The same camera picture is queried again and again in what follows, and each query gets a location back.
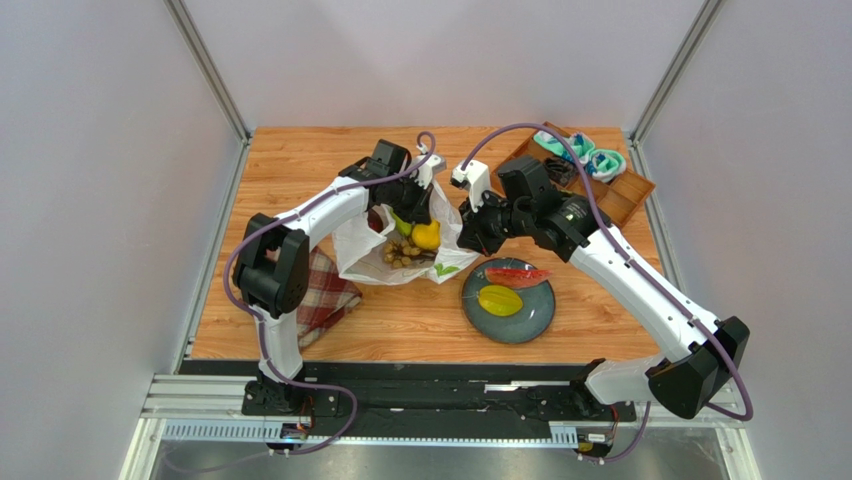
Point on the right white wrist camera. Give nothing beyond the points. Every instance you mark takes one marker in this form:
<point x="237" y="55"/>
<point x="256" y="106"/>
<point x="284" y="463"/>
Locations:
<point x="473" y="177"/>

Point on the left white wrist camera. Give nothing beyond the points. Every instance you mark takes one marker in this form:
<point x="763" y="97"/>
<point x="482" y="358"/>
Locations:
<point x="427" y="168"/>

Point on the red plaid cloth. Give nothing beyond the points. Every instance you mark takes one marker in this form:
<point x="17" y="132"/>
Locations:
<point x="328" y="299"/>

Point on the yellow fake pear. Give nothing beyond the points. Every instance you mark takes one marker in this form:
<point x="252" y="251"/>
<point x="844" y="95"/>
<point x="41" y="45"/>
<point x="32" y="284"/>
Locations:
<point x="427" y="236"/>

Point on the brown fake longan bunch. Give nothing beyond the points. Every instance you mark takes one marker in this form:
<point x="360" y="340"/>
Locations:
<point x="402" y="254"/>

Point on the teal white sock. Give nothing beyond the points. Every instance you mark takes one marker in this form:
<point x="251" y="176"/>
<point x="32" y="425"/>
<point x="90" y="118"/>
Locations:
<point x="577" y="145"/>

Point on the red fake watermelon slice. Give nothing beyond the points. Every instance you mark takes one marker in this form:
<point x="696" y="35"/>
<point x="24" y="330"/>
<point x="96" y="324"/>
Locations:
<point x="516" y="279"/>

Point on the green fake lime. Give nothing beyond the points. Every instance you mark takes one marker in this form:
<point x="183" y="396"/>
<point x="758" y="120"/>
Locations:
<point x="402" y="227"/>

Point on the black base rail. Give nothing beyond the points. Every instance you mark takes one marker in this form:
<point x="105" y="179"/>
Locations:
<point x="433" y="400"/>

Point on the wooden compartment tray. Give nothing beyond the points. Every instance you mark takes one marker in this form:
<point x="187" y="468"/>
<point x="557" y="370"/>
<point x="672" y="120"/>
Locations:
<point x="620" y="199"/>

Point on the black sock roll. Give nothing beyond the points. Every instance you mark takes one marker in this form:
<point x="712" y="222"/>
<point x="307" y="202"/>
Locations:
<point x="560" y="171"/>

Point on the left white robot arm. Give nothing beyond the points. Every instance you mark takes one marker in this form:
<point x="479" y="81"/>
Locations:
<point x="268" y="272"/>

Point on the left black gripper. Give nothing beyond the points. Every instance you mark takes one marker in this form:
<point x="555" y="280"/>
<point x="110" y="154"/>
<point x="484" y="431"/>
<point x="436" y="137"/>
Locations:
<point x="419" y="210"/>

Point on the blue ceramic plate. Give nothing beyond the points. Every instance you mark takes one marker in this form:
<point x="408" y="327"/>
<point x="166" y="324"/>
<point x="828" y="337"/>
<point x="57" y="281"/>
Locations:
<point x="532" y="321"/>

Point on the blue white sock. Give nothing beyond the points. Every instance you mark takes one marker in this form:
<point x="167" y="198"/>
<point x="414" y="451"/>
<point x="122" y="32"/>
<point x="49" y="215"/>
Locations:
<point x="605" y="165"/>

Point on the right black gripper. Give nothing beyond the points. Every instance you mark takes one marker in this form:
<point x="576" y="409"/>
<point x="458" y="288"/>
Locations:
<point x="476" y="230"/>

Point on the yellow fake starfruit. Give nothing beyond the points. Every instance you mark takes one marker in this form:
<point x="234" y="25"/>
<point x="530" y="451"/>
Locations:
<point x="499" y="300"/>

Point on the dark red fake fruit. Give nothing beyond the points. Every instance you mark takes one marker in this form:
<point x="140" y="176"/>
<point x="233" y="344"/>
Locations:
<point x="375" y="221"/>

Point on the white plastic bag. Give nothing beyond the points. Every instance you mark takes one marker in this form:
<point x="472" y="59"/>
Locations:
<point x="377" y="248"/>

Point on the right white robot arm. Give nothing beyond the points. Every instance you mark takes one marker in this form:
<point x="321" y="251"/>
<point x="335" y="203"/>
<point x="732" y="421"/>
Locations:
<point x="699" y="352"/>

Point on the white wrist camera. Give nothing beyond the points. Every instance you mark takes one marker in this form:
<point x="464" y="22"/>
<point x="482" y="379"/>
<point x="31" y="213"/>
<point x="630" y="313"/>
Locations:
<point x="427" y="168"/>
<point x="473" y="177"/>

